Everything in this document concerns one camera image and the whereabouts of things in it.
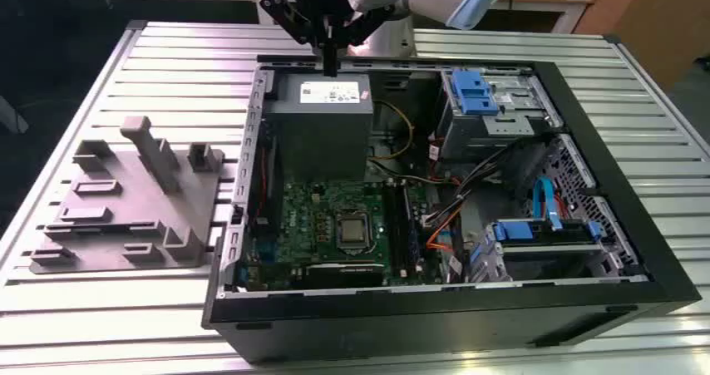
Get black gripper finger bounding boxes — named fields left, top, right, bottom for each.
left=330, top=11, right=384, bottom=79
left=258, top=0, right=332, bottom=79

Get black RAM slot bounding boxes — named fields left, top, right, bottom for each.
left=384, top=178, right=404, bottom=277

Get blue disk carrier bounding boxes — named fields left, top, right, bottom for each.
left=451, top=70, right=500, bottom=116

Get grey power supply unit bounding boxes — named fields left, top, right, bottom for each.
left=260, top=72, right=373, bottom=183

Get silver drive cage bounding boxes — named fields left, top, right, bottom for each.
left=437, top=69, right=561, bottom=162

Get CPU socket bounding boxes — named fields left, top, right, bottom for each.
left=330, top=206, right=374, bottom=257

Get silver CPU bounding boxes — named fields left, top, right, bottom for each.
left=338, top=219, right=368, bottom=243

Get green motherboard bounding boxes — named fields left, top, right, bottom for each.
left=242, top=178, right=448, bottom=289

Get grey parts rack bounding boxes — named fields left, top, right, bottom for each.
left=26, top=116, right=237, bottom=275

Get metal socket cover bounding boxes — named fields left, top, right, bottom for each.
left=332, top=207, right=374, bottom=256

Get wooden cabinet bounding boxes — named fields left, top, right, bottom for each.
left=573, top=0, right=710, bottom=91

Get hard disk in blue carrier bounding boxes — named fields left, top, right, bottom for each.
left=489, top=219, right=603, bottom=251

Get black graphics card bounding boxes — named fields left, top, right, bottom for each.
left=302, top=261, right=384, bottom=289

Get black PC case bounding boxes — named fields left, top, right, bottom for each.
left=200, top=53, right=703, bottom=366

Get yellow wire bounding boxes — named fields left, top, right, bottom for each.
left=370, top=100, right=416, bottom=160

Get black cable bundle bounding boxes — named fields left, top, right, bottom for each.
left=420, top=136, right=555, bottom=226

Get orange power wires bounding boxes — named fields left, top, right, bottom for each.
left=424, top=208, right=464, bottom=251

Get blue SATA cable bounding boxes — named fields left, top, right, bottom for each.
left=529, top=176, right=564, bottom=231

